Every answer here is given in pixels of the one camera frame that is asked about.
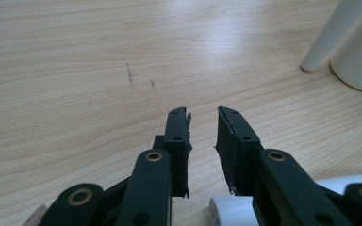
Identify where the white slanted tube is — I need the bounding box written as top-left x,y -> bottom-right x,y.
300,0 -> 362,73

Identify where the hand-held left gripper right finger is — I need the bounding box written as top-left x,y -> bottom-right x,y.
214,105 -> 264,196

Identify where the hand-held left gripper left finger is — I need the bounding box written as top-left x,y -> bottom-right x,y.
152,106 -> 193,199

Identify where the white round container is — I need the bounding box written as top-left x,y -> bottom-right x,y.
329,0 -> 362,94

